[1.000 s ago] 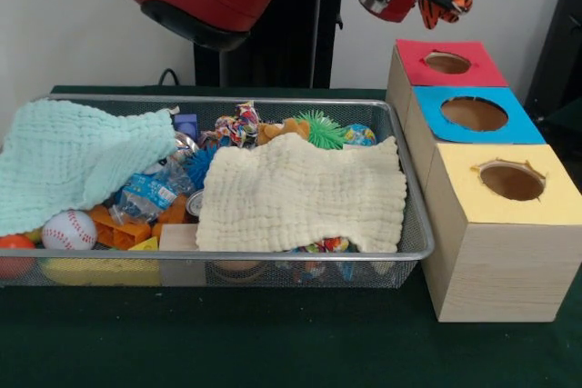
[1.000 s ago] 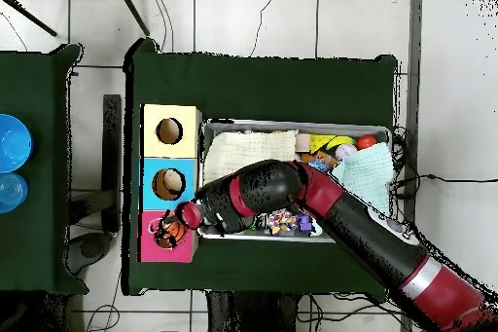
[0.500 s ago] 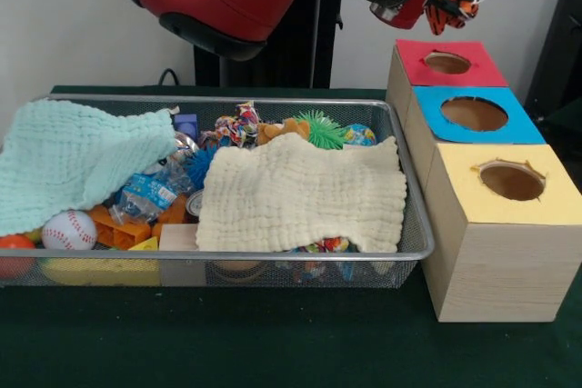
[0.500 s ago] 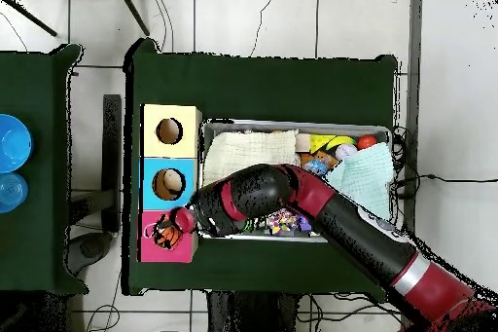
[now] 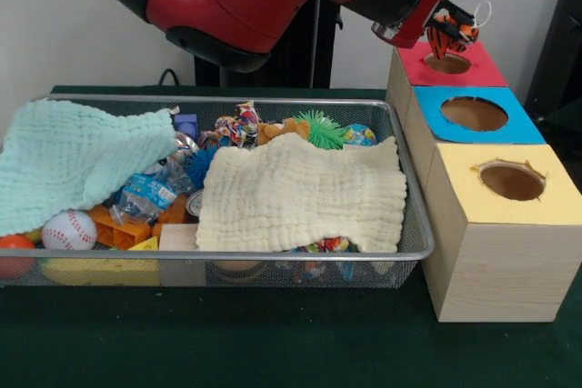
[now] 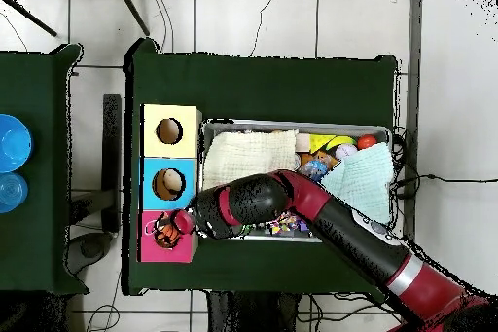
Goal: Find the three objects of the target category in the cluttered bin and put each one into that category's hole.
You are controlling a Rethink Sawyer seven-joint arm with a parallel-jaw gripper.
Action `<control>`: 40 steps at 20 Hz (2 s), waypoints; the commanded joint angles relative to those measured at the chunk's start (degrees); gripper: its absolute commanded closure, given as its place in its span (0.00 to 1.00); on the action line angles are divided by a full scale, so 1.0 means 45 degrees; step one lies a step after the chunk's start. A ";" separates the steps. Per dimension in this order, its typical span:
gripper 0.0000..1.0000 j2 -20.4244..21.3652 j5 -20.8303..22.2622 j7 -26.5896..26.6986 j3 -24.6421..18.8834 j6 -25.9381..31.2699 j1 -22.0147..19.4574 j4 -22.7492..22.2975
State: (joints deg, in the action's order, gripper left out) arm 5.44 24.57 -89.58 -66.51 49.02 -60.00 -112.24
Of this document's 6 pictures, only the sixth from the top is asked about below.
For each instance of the orange red ball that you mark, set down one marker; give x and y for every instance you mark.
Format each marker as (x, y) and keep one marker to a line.
(366, 142)

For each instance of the plain wooden block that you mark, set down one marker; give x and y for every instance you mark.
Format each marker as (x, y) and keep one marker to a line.
(302, 143)

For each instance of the blue round lid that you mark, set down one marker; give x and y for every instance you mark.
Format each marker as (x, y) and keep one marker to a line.
(11, 191)

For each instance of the black tripod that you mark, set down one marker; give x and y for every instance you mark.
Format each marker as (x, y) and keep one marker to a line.
(132, 8)

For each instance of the grey round floor base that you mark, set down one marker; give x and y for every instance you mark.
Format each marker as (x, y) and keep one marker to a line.
(91, 248)

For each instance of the yellow green ball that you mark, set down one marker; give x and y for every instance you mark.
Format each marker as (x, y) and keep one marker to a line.
(344, 140)

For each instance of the blue plastic bowl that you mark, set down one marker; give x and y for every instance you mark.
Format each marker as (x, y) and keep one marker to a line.
(13, 143)

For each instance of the wooden box with three holes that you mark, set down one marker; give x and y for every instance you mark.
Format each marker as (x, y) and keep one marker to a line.
(186, 145)

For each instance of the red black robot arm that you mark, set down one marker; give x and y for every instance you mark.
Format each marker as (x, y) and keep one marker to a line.
(307, 195)

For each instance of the yellow triangular block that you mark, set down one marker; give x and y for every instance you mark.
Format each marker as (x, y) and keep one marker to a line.
(319, 142)

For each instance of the mint waffle cloth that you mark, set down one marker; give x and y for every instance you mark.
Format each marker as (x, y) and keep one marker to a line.
(365, 184)

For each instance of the cream waffle cloth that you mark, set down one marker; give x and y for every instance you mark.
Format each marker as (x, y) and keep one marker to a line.
(249, 156)

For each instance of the dark green side tablecloth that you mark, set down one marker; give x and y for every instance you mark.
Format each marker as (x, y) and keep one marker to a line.
(39, 250)

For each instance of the shallow mesh bin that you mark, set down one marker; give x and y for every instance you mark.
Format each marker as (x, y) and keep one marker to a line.
(295, 125)

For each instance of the crumpled plastic bottle blue label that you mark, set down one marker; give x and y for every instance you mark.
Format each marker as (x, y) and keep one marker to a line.
(314, 170)

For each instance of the white baseball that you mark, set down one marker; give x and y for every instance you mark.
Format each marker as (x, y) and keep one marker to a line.
(345, 151)

